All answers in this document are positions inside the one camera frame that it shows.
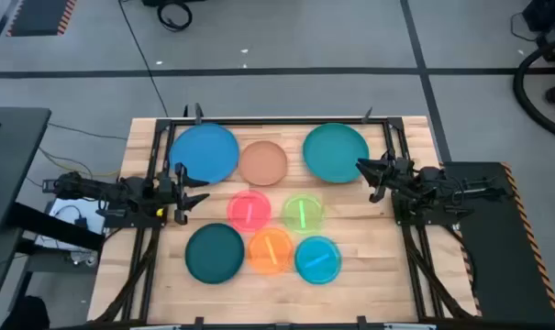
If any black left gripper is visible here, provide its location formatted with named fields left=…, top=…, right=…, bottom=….
left=155, top=163, right=211, bottom=225

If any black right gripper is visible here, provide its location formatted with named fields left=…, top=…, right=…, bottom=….
left=355, top=153, right=420, bottom=203

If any small translucent pink plate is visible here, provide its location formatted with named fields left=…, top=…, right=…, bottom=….
left=226, top=190, right=272, bottom=234

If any large teal plastic plate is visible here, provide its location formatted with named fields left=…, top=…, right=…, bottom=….
left=302, top=122, right=371, bottom=184

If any dark green plastic plate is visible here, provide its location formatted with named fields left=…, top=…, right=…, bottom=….
left=184, top=223, right=246, bottom=285

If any small translucent green plate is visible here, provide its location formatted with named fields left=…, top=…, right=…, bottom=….
left=281, top=192, right=326, bottom=235

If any tan brown plastic plate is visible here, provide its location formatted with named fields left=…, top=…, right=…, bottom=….
left=238, top=140, right=289, bottom=187

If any large blue plastic plate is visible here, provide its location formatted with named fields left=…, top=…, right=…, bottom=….
left=168, top=122, right=240, bottom=185

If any small translucent orange plate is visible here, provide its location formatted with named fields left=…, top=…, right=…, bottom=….
left=247, top=227, right=295, bottom=276

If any small translucent cyan plate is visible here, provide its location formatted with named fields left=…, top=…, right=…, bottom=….
left=294, top=236, right=343, bottom=286

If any white paper sheet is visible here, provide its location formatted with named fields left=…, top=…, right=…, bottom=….
left=34, top=196, right=107, bottom=251

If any black hazard-striped platform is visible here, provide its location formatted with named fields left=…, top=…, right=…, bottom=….
left=441, top=159, right=555, bottom=325

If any black desk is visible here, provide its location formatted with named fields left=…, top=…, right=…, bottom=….
left=0, top=106, right=106, bottom=317

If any black hazard-striped floor mat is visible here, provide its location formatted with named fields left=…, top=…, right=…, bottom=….
left=5, top=0, right=78, bottom=38

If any black equipment case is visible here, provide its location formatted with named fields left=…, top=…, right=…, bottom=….
left=522, top=0, right=555, bottom=63

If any black aluminium table frame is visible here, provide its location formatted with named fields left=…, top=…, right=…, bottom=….
left=93, top=116, right=478, bottom=330

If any long black floor cable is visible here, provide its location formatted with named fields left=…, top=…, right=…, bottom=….
left=117, top=0, right=169, bottom=118

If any coiled black cable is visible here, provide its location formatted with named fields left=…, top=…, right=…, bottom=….
left=156, top=0, right=194, bottom=33

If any thick black hose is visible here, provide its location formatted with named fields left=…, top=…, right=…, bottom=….
left=513, top=38, right=555, bottom=143

